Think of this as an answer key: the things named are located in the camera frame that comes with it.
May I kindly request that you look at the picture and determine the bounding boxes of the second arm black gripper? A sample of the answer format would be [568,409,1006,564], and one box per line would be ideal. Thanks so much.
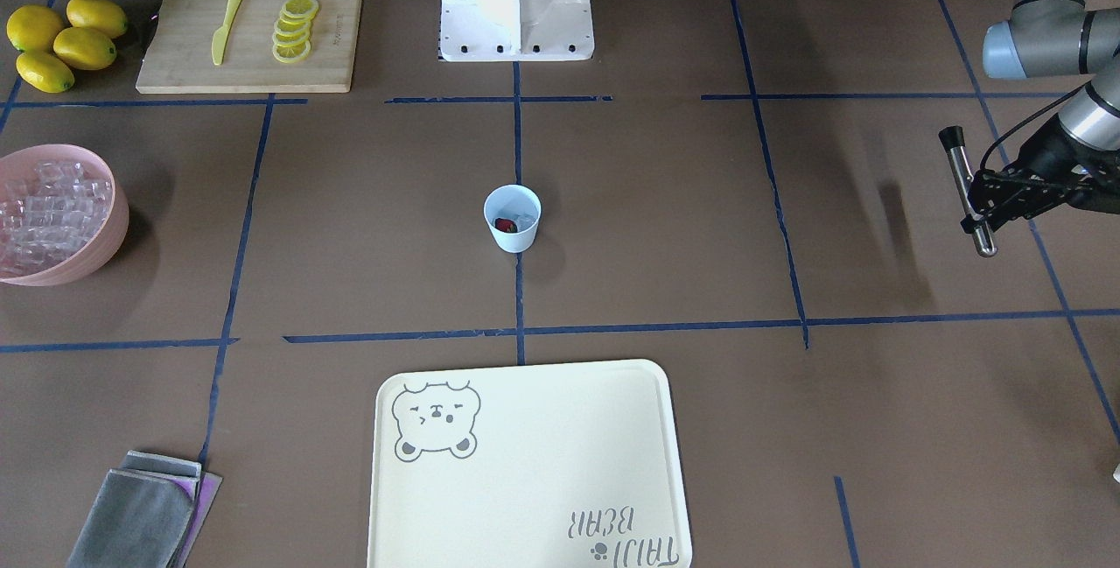
[961,117,1119,234]

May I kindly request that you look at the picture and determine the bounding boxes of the steel muddler with black tip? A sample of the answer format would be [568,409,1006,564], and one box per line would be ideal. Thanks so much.
[937,125,998,258]

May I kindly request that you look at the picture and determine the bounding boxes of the clear ice cube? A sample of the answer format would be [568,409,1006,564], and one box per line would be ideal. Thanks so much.
[513,214,536,233]

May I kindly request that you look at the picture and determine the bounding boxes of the red strawberry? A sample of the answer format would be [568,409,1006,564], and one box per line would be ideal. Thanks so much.
[493,217,519,234]

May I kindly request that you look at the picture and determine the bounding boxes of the second grey robot arm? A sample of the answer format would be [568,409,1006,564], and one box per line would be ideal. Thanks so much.
[961,0,1119,233]

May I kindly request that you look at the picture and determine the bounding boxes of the light blue cup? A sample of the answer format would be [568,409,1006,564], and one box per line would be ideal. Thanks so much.
[483,184,543,254]

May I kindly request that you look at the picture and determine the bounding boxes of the pile of clear ice cubes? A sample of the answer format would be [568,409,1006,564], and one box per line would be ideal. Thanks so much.
[1,158,115,277]

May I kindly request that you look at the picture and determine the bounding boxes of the cream bear tray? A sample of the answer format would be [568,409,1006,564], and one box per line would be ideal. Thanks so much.
[367,359,696,567]

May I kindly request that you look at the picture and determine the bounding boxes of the lemon slices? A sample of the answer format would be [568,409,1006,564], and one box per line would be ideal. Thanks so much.
[271,0,320,63]

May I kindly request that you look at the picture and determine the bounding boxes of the wooden cutting board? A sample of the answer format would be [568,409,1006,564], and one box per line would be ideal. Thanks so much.
[136,0,361,95]

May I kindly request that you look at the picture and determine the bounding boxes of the yellow plastic knife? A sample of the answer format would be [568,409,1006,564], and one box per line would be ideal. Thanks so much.
[209,0,243,67]

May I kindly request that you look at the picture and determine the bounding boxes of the grey folded cloth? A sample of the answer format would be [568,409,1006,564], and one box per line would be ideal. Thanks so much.
[67,450,223,567]

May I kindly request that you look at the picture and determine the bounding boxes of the pink bowl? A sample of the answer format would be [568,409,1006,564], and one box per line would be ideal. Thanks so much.
[3,145,130,286]

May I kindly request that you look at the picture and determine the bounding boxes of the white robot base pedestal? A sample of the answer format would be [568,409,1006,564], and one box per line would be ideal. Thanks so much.
[437,0,595,62]

